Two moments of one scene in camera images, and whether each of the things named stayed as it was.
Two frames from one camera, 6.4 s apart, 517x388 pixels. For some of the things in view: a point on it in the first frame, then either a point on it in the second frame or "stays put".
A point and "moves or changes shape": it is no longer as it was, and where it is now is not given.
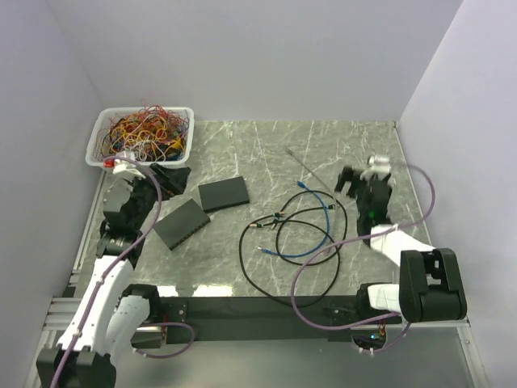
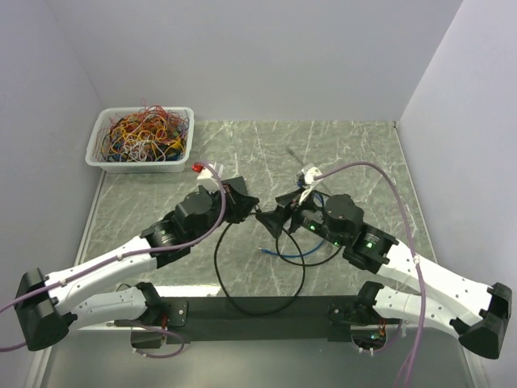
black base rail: (264, 318) stays put
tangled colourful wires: (153, 133) stays put
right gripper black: (349, 175) to (288, 198)
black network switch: (176, 226) moves or changes shape
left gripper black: (173, 179) to (240, 206)
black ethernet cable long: (267, 292) to (269, 310)
